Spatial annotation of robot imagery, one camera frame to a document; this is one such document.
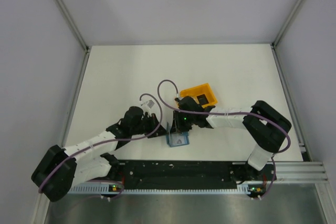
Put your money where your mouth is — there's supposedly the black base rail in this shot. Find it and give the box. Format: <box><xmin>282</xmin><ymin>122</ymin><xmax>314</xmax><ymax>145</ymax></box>
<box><xmin>112</xmin><ymin>160</ymin><xmax>274</xmax><ymax>190</ymax></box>

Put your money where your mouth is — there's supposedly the yellow plastic bin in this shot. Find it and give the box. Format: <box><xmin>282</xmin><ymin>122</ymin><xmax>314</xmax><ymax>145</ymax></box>
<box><xmin>180</xmin><ymin>83</ymin><xmax>218</xmax><ymax>108</ymax></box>

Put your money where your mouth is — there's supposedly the blue leather card holder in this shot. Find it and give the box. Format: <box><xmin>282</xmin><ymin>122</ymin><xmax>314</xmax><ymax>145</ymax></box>
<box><xmin>166</xmin><ymin>123</ymin><xmax>190</xmax><ymax>147</ymax></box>

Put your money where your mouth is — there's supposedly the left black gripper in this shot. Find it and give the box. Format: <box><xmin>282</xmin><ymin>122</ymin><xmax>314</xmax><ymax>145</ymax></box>
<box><xmin>131</xmin><ymin>113</ymin><xmax>169</xmax><ymax>138</ymax></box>

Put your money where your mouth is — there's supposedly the left aluminium frame post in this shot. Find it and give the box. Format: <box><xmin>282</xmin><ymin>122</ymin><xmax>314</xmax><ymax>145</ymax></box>
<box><xmin>54</xmin><ymin>0</ymin><xmax>90</xmax><ymax>52</ymax></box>

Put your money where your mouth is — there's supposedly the aluminium frame post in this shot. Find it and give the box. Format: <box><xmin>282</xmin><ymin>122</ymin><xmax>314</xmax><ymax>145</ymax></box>
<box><xmin>54</xmin><ymin>0</ymin><xmax>90</xmax><ymax>52</ymax></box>
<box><xmin>271</xmin><ymin>0</ymin><xmax>306</xmax><ymax>49</ymax></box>

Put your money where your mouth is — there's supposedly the white cable duct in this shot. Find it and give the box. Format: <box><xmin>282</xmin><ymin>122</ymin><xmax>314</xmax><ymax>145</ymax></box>
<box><xmin>68</xmin><ymin>182</ymin><xmax>251</xmax><ymax>195</ymax></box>

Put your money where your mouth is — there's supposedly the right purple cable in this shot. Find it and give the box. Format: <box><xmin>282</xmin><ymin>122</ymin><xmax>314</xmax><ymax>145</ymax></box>
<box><xmin>157</xmin><ymin>79</ymin><xmax>291</xmax><ymax>201</ymax></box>

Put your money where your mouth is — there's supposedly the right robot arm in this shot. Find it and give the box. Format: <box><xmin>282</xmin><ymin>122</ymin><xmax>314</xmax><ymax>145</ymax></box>
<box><xmin>173</xmin><ymin>96</ymin><xmax>292</xmax><ymax>180</ymax></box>

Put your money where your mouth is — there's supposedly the silver card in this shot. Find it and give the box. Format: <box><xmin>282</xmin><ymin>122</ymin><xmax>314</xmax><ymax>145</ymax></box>
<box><xmin>171</xmin><ymin>135</ymin><xmax>189</xmax><ymax>146</ymax></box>

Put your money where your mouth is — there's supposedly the aluminium frame rail front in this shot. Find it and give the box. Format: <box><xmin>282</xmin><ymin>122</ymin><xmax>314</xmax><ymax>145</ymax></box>
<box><xmin>275</xmin><ymin>162</ymin><xmax>329</xmax><ymax>184</ymax></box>

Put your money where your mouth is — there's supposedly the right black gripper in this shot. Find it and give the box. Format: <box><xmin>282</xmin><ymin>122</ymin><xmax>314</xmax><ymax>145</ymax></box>
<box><xmin>171</xmin><ymin>110</ymin><xmax>196</xmax><ymax>134</ymax></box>

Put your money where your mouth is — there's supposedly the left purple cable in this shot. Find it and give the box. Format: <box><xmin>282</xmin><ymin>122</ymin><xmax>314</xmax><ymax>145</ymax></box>
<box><xmin>38</xmin><ymin>93</ymin><xmax>165</xmax><ymax>201</ymax></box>

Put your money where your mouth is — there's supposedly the right aluminium frame post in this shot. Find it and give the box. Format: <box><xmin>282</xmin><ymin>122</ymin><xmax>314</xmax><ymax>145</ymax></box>
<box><xmin>271</xmin><ymin>0</ymin><xmax>306</xmax><ymax>49</ymax></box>

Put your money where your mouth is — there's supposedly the purple cable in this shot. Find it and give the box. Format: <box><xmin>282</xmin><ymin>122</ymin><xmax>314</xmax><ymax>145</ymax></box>
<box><xmin>157</xmin><ymin>79</ymin><xmax>291</xmax><ymax>201</ymax></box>
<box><xmin>38</xmin><ymin>93</ymin><xmax>165</xmax><ymax>201</ymax></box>

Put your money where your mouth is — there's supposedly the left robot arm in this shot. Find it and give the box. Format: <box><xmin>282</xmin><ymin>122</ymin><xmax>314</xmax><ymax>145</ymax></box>
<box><xmin>31</xmin><ymin>106</ymin><xmax>167</xmax><ymax>202</ymax></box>

